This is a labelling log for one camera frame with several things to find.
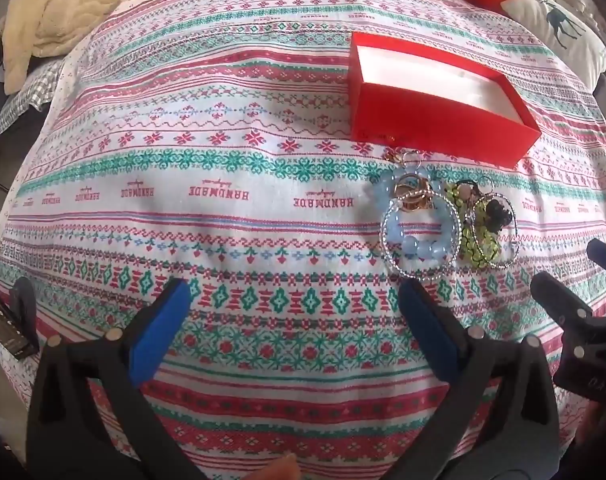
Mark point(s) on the grey checked bed sheet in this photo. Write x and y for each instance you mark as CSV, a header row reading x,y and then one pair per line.
x,y
30,90

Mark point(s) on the patterned knit-print blanket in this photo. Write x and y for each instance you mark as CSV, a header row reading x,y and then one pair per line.
x,y
233,185

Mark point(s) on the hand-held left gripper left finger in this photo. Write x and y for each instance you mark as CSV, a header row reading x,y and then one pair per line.
x,y
158,330

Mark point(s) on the person's left hand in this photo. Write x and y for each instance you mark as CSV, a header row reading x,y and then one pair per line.
x,y
278,469

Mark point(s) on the silver hoop earring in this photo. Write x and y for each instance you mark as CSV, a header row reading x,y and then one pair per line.
x,y
408,159

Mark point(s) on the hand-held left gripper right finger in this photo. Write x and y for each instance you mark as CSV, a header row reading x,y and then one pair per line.
x,y
428,330

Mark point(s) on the deer print pillow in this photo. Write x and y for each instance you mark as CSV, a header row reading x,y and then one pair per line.
x,y
558,30

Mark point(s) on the red jewelry box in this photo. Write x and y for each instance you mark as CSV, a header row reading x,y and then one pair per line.
x,y
433,110

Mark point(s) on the beige quilted blanket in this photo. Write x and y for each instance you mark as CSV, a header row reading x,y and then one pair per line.
x,y
68,10

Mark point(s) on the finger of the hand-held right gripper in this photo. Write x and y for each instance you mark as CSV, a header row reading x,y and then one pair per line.
x,y
563,305
605,260

